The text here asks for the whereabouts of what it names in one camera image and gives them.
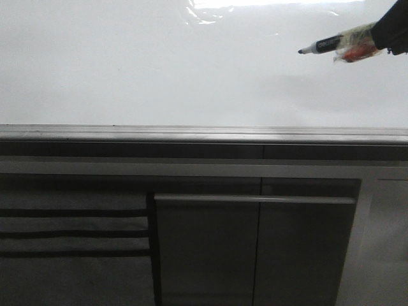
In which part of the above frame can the grey louvered panel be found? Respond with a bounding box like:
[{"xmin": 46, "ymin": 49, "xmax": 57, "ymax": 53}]
[{"xmin": 1, "ymin": 191, "xmax": 155, "ymax": 305}]

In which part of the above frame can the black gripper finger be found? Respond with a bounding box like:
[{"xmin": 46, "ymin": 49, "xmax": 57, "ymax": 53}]
[{"xmin": 371, "ymin": 0, "xmax": 407, "ymax": 55}]

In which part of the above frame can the black taped whiteboard marker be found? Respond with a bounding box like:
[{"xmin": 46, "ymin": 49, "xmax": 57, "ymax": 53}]
[{"xmin": 298, "ymin": 22, "xmax": 382, "ymax": 63}]

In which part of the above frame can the grey cabinet with handle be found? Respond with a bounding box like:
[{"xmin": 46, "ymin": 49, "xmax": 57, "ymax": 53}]
[{"xmin": 153, "ymin": 178, "xmax": 361, "ymax": 305}]

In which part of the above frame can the white whiteboard with metal frame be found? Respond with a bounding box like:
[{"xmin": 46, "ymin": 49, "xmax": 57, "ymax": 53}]
[{"xmin": 1, "ymin": 1, "xmax": 407, "ymax": 144}]

